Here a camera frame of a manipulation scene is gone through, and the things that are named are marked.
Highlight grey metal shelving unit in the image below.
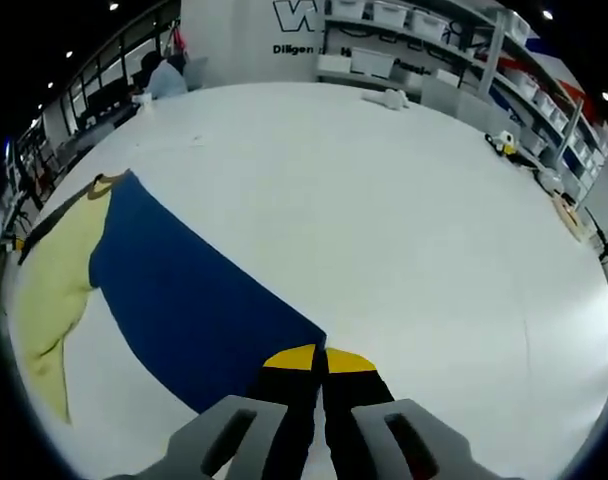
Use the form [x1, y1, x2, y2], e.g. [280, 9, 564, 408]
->
[313, 0, 608, 201]

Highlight rows of white storage bins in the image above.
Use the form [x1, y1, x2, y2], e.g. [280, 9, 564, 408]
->
[316, 0, 608, 161]

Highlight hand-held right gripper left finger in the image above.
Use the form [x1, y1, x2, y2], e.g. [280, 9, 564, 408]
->
[103, 343, 319, 480]

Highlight black tripod stand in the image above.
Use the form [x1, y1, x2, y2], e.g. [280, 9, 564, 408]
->
[582, 206, 608, 264]

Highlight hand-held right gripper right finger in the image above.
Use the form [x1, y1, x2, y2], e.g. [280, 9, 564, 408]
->
[323, 347, 525, 480]

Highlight yellow blue black garment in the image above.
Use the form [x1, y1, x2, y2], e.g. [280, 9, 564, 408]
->
[12, 168, 330, 426]

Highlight grey laptop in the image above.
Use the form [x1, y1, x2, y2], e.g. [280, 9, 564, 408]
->
[183, 56, 211, 92]

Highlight white crumpled cloth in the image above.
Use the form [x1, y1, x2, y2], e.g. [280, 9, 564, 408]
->
[361, 88, 413, 112]

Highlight yellow and white device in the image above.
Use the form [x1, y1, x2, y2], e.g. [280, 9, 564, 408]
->
[483, 128, 521, 159]

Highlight wooden ring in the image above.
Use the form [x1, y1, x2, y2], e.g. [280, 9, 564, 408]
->
[550, 191, 586, 243]

